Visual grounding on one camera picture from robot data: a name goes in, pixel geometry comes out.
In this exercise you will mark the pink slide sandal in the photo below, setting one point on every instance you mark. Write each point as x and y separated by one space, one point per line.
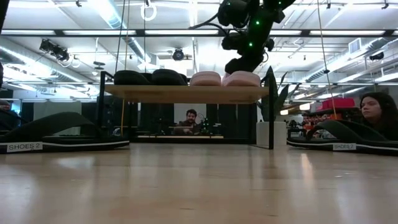
205 79
242 79

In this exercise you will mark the black slide sandal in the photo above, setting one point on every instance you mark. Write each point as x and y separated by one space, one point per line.
168 77
130 78

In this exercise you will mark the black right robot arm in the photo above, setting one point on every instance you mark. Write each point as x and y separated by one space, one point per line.
258 31

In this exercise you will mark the green potted plant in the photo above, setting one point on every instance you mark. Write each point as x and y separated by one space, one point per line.
280 102

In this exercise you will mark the round black ceiling spotlight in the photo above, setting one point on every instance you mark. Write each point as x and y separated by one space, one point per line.
178 55

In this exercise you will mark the white planter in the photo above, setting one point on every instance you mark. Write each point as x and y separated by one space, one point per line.
262 133

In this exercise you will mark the person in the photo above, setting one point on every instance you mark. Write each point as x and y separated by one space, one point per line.
371 109
190 116
6 118

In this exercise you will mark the cluttered storage rack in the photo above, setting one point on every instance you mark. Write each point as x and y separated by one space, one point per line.
317 119

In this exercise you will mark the red storage bin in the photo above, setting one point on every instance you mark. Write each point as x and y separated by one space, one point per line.
337 104

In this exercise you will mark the wooden background table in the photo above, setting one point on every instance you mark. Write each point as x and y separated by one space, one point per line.
161 136

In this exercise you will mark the white ceiling vent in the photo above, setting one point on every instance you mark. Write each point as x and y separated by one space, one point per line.
355 46

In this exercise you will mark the black flip-flop with label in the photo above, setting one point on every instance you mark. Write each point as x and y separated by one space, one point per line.
62 121
342 129

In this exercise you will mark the black ceiling speaker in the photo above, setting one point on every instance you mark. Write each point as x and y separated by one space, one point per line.
377 56

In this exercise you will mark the black ceiling track light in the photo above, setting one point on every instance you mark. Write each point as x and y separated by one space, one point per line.
54 49

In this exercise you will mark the wooden shelf with black frame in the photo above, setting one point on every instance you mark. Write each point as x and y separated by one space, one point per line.
186 94

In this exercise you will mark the silver ceiling duct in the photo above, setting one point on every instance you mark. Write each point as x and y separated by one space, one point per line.
112 18

